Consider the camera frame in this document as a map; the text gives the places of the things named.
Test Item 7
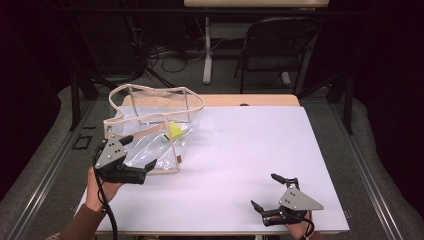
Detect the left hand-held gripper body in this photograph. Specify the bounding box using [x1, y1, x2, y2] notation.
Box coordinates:
[94, 135, 148, 185]

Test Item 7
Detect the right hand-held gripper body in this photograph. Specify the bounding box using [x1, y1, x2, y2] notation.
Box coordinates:
[262, 184, 325, 228]

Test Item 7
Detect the transparent bag with beige trim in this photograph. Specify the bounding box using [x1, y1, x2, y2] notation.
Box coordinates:
[103, 83, 205, 175]

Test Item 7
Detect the yellow shuttlecock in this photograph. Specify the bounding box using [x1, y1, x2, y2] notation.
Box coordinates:
[163, 121, 185, 143]

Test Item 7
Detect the person's right hand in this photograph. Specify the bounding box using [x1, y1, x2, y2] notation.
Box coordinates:
[283, 211, 316, 240]

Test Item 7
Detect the person's left hand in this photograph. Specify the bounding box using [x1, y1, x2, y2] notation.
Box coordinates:
[85, 166, 124, 213]

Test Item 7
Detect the black metal stand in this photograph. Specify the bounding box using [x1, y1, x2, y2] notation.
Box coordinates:
[294, 66, 355, 136]
[68, 63, 111, 132]

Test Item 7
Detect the white-legged table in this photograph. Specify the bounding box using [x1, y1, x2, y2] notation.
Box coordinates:
[183, 0, 330, 85]

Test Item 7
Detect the black folding chair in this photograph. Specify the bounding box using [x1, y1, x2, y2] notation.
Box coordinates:
[234, 17, 319, 95]

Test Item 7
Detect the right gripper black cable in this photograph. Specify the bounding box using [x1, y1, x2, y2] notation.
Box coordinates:
[286, 213, 316, 239]

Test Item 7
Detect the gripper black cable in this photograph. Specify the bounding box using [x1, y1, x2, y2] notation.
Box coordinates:
[286, 213, 316, 239]
[92, 146, 119, 240]

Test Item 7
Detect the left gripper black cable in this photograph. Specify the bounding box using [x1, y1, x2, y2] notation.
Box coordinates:
[92, 146, 119, 240]

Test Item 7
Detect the bundle of floor cables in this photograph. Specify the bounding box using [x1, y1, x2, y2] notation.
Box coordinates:
[133, 16, 228, 74]

